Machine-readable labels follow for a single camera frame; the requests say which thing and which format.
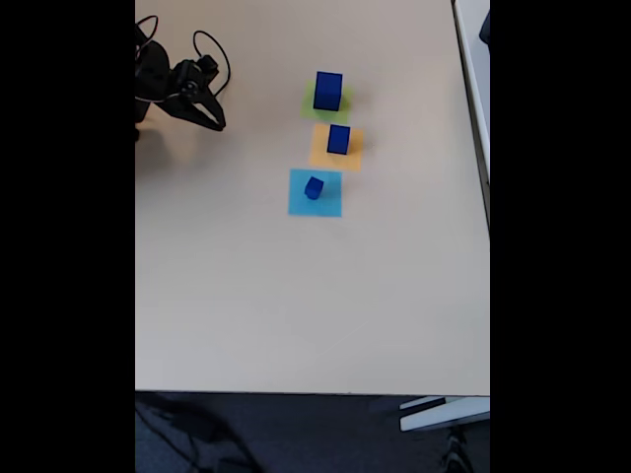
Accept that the light blue paper square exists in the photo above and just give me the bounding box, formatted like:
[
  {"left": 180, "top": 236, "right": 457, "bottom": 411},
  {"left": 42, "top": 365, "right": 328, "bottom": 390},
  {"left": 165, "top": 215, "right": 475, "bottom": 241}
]
[{"left": 287, "top": 168, "right": 343, "bottom": 219}]

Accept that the green paper square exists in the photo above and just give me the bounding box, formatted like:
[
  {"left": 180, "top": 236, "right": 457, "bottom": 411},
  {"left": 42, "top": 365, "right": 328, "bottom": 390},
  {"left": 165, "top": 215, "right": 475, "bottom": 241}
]
[{"left": 299, "top": 79, "right": 355, "bottom": 124}]

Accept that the orange paper square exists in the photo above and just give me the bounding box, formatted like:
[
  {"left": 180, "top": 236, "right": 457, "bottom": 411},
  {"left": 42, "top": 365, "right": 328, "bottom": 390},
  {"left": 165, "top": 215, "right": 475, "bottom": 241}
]
[{"left": 308, "top": 122, "right": 365, "bottom": 172}]

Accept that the large blue cube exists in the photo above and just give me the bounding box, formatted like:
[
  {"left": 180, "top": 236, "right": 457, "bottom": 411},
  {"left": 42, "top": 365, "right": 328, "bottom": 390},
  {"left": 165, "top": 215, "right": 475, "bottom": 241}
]
[{"left": 313, "top": 70, "right": 344, "bottom": 112}]

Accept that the medium blue cube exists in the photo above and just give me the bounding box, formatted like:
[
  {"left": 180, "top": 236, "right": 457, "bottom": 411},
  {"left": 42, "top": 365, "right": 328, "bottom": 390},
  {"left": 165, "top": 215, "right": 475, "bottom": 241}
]
[{"left": 326, "top": 123, "right": 352, "bottom": 156}]

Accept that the white table foot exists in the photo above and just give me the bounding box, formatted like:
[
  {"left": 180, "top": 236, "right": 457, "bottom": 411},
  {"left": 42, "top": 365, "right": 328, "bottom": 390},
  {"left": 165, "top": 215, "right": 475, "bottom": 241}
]
[{"left": 397, "top": 395, "right": 491, "bottom": 434}]

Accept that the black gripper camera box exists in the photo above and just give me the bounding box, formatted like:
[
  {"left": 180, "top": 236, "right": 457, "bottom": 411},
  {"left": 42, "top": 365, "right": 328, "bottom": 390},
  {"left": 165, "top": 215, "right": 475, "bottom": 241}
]
[{"left": 196, "top": 53, "right": 221, "bottom": 79}]

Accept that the black camera cable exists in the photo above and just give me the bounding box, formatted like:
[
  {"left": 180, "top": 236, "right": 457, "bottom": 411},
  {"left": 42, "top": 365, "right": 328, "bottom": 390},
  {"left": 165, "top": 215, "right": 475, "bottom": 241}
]
[{"left": 135, "top": 30, "right": 233, "bottom": 105}]

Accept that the red black motor wire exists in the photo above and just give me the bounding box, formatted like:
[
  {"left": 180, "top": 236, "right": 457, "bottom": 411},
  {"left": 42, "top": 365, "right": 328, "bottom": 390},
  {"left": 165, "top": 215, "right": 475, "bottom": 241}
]
[{"left": 135, "top": 14, "right": 160, "bottom": 53}]

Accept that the black floor cable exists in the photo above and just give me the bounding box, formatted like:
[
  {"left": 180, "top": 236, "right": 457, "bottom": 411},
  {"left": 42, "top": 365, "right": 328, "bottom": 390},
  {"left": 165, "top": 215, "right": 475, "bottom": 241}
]
[{"left": 135, "top": 393, "right": 257, "bottom": 473}]

